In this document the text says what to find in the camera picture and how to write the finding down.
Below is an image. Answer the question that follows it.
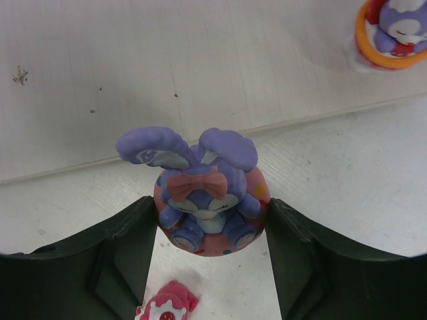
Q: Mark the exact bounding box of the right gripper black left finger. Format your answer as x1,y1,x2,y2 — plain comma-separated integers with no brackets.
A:
1,197,157,319

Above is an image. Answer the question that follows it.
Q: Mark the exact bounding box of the pink bear with strawberry hat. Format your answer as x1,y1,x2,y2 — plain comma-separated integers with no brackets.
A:
135,281,199,320

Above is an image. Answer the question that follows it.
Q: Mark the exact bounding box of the purple bunny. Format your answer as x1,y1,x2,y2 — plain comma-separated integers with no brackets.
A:
344,0,426,73
116,126,270,257

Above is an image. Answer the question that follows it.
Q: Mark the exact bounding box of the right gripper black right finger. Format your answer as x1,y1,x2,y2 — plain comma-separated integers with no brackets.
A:
266,199,426,319

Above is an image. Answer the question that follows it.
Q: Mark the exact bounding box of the white wooden two-tier shelf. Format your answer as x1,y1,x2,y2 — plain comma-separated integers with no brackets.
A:
1,1,426,181

